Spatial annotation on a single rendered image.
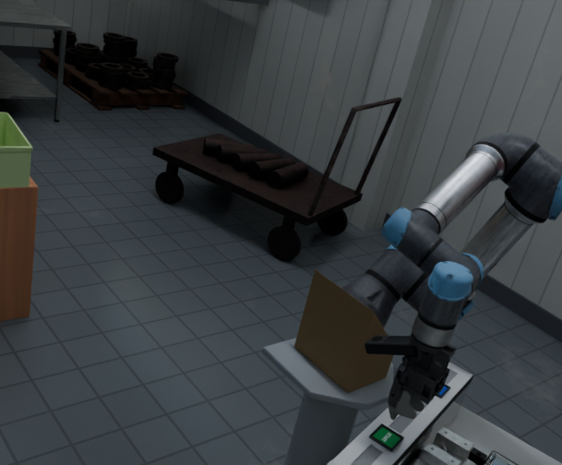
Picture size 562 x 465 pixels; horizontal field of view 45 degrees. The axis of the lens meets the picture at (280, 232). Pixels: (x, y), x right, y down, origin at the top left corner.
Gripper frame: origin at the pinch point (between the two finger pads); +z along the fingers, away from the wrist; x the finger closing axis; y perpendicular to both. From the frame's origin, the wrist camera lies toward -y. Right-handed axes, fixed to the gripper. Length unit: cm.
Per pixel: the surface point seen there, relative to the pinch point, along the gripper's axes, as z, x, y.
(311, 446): 44, 26, -25
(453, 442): 12.2, 18.5, 10.6
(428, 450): 12.1, 11.0, 7.6
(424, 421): 6.9, 12.4, 4.0
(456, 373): 7.1, 37.2, 1.8
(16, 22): 25, 197, -410
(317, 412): 32.7, 25.7, -26.4
